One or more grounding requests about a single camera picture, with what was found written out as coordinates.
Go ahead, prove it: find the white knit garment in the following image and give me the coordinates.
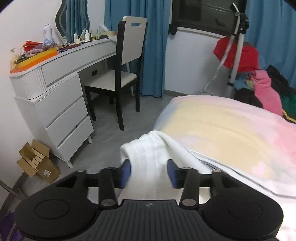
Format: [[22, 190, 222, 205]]
[[118, 131, 212, 203]]

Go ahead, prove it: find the pastel pink bed sheet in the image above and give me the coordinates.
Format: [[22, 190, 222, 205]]
[[154, 95, 295, 240]]

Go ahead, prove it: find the brown cardboard box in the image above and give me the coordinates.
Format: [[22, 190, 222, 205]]
[[17, 139, 60, 184]]

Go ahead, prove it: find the black garment pile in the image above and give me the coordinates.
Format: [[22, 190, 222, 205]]
[[234, 65, 295, 108]]

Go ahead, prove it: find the white dressing table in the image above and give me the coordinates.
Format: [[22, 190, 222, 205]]
[[10, 38, 116, 168]]

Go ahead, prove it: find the blue curtain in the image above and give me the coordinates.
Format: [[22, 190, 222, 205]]
[[104, 0, 171, 97]]

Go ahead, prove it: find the pink garment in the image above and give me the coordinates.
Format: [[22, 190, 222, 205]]
[[248, 70, 282, 116]]

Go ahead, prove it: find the yellow garment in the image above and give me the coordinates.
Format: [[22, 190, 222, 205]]
[[282, 109, 296, 124]]

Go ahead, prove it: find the green garment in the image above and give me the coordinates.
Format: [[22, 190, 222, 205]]
[[281, 95, 296, 118]]

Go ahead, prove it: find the red garment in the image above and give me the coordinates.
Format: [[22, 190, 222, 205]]
[[212, 37, 260, 74]]

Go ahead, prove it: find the orange tray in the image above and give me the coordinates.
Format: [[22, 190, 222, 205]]
[[10, 48, 58, 74]]

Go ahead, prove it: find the white black dining chair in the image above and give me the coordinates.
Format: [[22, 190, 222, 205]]
[[83, 16, 148, 131]]

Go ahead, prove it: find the white garment steamer pole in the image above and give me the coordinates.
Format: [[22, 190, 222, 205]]
[[193, 2, 250, 99]]

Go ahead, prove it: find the dark window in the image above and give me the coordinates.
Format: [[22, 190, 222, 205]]
[[169, 0, 247, 36]]

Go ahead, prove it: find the wavy frame mirror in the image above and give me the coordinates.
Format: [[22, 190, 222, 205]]
[[55, 0, 90, 44]]

